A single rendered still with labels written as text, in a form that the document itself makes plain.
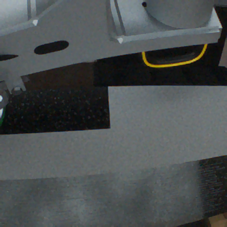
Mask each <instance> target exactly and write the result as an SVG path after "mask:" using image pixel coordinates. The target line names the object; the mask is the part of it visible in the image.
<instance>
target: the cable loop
mask: <svg viewBox="0 0 227 227"><path fill-rule="evenodd" d="M207 45H208V44H199V45H197V47H196V49H195V50H193V51H192V52H190V53H187V54H182V55H178V56H171V57H161V58H159V57H150V56H149V55H148V51H144V52H140V53H138V57H139V58H140V60H141V61H142V63H143V64H144V65H146V66H150V67H155V68H159V67H171V66H178V65H184V64H189V63H191V62H194V61H197V60H198V59H199V58H201V57H202V55H203V53H204V52H205V51H206V49H207Z"/></svg>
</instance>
